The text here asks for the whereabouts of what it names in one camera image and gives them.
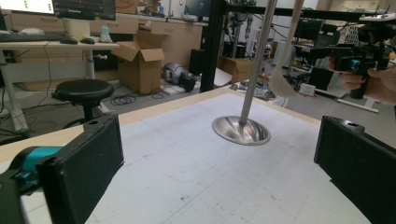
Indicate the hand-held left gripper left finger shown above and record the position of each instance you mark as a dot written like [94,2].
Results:
[81,174]

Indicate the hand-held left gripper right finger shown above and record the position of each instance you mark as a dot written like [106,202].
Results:
[358,168]

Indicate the beige cloth strip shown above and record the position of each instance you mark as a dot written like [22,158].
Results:
[280,84]

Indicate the metal pole stand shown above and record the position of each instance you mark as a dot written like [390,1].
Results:
[243,132]

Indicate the small white box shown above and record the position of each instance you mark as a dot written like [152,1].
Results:
[307,89]

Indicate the black round stool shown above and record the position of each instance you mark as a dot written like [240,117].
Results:
[84,90]

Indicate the small closed cardboard box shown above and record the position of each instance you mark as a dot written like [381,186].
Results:
[236,68]

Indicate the tall open cardboard box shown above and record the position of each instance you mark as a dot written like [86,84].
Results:
[137,68]

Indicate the light wooden desk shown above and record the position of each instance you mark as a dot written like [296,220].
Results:
[46,46]

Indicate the black computer mouse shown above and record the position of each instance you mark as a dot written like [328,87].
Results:
[87,40]
[69,40]

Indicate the grey round device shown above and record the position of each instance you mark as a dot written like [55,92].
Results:
[177,73]

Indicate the pale blue bottle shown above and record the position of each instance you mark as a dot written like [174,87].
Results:
[105,34]

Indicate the black keyboard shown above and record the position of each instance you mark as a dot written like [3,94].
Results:
[31,36]

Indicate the wooden cabinets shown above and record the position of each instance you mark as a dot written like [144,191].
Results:
[180,40]

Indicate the white object on desk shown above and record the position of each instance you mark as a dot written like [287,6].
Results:
[31,31]

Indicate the computer monitor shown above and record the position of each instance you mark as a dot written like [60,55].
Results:
[84,9]

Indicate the black frame beam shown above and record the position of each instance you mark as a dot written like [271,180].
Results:
[311,13]

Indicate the black frame post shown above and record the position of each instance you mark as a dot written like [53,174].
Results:
[213,46]

